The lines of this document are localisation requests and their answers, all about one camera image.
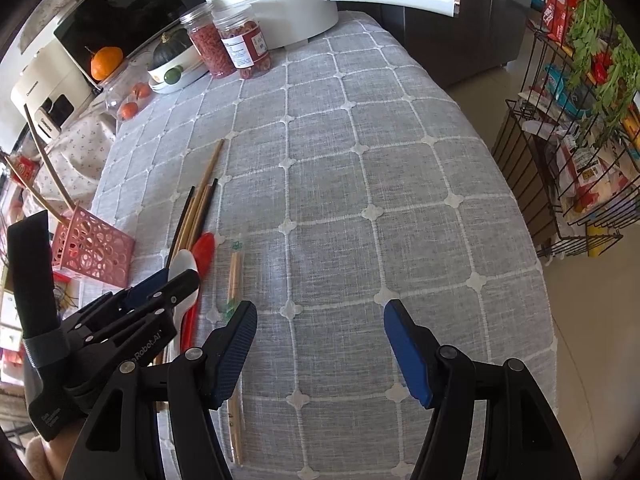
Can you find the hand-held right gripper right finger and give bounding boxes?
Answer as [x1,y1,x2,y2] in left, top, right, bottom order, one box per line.
[384,299,583,480]

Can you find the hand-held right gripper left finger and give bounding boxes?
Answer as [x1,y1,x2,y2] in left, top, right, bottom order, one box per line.
[62,300,258,480]

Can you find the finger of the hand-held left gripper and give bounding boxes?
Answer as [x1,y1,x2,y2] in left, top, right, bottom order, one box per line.
[122,267,173,311]
[147,269,201,321]

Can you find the white plastic spoon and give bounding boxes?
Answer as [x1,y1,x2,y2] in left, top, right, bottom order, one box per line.
[162,249,200,366]

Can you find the red plastic spoon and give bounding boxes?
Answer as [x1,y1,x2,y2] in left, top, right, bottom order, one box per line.
[179,231,218,356]

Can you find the light bamboo chopstick green print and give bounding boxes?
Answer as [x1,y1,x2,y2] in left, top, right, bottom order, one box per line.
[227,252,239,464]
[233,252,246,466]

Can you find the pink perforated utensil holder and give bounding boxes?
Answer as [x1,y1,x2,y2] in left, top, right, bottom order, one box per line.
[51,208,137,286]

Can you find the person's left forearm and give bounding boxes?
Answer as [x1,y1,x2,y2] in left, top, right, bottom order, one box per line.
[20,432,81,480]

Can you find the red box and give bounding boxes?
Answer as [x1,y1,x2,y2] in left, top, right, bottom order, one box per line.
[10,157,41,186]

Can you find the floral cloth with red print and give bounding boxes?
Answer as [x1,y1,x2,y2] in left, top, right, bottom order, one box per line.
[22,110,121,221]

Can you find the grey checked tablecloth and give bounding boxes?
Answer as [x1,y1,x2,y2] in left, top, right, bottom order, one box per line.
[90,10,558,480]

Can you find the clear glass jar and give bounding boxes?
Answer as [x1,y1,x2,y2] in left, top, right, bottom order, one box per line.
[102,60,153,122]

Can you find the white air fryer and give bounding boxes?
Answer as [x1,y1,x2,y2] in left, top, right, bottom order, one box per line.
[11,42,96,143]

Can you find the white bowl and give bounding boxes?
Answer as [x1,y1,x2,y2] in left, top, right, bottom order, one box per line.
[146,45,208,95]

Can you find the yellow packet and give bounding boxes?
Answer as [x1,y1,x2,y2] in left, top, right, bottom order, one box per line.
[582,225,623,258]

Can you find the dark green squash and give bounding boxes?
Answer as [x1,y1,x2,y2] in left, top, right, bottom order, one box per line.
[151,28,195,68]

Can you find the clear jar of goji berries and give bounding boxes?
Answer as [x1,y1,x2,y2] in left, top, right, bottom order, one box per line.
[179,2,237,80]

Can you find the clear jar of red dates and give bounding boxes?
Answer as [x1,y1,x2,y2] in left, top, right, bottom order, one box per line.
[212,2,273,80]

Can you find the black microwave oven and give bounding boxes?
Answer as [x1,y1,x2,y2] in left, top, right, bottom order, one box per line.
[52,0,211,86]

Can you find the floral appliance cover cloth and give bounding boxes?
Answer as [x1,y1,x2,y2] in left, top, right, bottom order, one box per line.
[19,0,126,56]

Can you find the dark grey refrigerator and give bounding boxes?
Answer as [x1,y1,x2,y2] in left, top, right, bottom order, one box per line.
[325,0,541,88]

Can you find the bunch of leafy greens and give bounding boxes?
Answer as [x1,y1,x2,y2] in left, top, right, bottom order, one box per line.
[565,0,640,131]

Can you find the red snack packets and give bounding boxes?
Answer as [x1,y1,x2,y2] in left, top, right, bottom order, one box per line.
[537,0,586,46]

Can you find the black wire rack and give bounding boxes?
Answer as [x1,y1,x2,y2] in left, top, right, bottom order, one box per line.
[492,10,640,261]

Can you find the white pot with long handle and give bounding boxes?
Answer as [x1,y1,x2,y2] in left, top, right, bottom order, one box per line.
[195,0,462,51]

